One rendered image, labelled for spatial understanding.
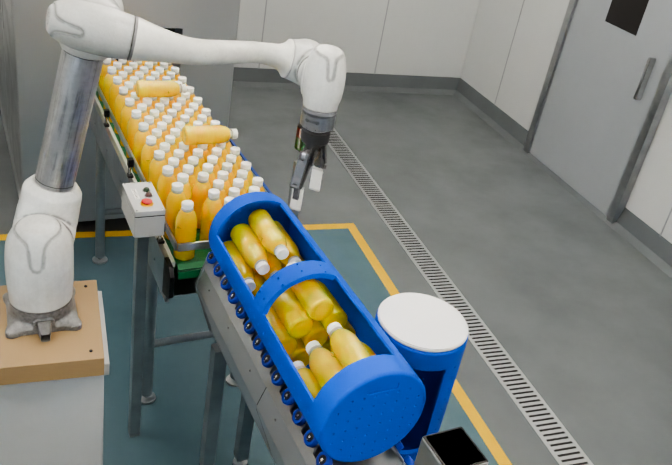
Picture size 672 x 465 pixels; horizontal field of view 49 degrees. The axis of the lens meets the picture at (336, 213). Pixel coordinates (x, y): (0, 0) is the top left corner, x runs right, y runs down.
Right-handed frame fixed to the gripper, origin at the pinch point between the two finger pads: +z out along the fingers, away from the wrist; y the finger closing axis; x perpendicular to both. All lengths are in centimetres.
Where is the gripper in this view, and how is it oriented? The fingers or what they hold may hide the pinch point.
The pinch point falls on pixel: (305, 195)
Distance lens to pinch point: 199.9
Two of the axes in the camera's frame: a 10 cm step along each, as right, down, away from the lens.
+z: -1.6, 8.6, 4.8
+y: -3.5, 4.0, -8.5
